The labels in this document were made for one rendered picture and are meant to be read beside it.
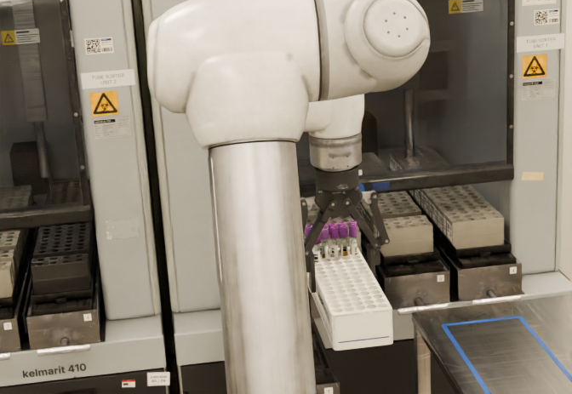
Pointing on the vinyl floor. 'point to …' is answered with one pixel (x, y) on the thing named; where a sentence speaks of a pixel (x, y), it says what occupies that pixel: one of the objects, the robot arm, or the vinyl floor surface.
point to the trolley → (497, 346)
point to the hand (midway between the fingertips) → (341, 274)
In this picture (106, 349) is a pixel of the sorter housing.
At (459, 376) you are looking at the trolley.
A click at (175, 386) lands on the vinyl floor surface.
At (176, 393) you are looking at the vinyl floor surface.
